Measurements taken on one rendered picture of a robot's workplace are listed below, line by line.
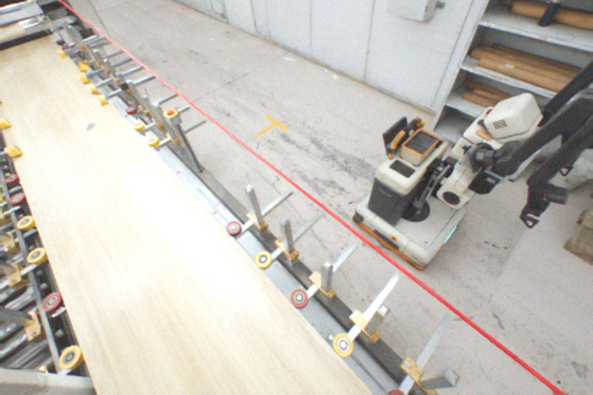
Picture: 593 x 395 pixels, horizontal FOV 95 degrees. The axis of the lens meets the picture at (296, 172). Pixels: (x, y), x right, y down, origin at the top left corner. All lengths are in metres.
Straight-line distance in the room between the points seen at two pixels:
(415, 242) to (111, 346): 1.86
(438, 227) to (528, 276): 0.78
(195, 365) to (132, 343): 0.29
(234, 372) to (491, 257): 2.11
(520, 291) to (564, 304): 0.27
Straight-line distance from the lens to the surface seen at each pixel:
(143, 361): 1.46
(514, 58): 3.03
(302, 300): 1.32
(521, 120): 1.56
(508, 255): 2.82
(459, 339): 2.40
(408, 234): 2.24
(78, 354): 1.60
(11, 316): 1.82
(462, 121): 3.57
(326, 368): 1.28
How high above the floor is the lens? 2.18
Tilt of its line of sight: 50 degrees down
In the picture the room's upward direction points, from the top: 5 degrees counter-clockwise
